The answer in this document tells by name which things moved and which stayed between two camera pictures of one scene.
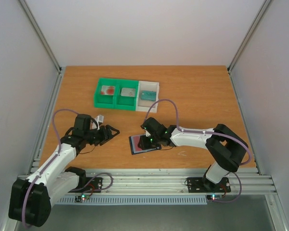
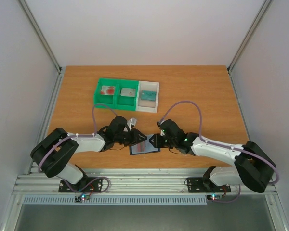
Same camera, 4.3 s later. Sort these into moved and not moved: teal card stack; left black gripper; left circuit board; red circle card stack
Moved: left black gripper
Not moved: teal card stack; red circle card stack; left circuit board
